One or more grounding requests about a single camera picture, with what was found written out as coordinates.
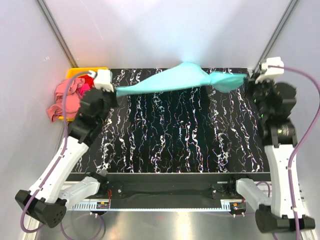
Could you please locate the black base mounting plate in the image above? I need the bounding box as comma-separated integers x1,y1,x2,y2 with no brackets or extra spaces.
62,172,271,206

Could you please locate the magenta t-shirt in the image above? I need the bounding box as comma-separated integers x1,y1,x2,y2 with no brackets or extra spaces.
77,83,91,99

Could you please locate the slotted cable duct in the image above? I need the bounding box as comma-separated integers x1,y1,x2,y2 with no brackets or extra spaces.
68,200,231,212

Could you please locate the yellow plastic bin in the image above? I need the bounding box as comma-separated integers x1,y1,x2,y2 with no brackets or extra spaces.
58,67,108,122

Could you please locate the left aluminium frame post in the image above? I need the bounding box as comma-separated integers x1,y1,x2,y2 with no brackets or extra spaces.
35,0,78,68

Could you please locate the red t-shirt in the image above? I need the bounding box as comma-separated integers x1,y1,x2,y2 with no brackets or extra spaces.
82,75,94,88

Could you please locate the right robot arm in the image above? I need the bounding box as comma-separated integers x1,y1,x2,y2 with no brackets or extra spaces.
235,78,316,233

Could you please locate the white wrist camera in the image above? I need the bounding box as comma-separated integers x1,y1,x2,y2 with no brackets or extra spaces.
254,56,285,84
88,69,115,93

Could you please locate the aluminium frame post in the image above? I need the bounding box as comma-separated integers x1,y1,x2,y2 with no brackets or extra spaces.
252,0,300,71
35,0,78,68

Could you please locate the salmon pink t-shirt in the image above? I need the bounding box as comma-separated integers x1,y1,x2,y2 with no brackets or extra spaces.
46,78,85,122

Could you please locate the right aluminium frame post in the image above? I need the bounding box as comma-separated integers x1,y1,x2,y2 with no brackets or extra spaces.
252,0,300,71

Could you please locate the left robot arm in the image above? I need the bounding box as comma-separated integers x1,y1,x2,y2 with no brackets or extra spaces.
15,88,118,228

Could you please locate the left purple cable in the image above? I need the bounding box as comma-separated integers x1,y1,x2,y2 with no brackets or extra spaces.
20,70,95,235

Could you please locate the teal t-shirt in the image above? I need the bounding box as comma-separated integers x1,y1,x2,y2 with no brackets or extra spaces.
116,62,247,98

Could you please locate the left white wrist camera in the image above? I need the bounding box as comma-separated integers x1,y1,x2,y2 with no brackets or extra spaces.
88,69,115,93

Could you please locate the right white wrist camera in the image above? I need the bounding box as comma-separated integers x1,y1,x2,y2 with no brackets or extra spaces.
254,56,285,84

